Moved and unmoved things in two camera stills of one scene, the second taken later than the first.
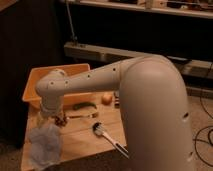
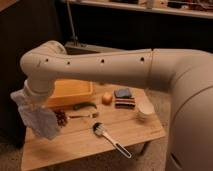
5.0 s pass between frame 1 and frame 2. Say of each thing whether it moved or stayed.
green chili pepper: stayed
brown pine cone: stayed
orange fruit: stayed
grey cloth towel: moved
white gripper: moved
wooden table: stayed
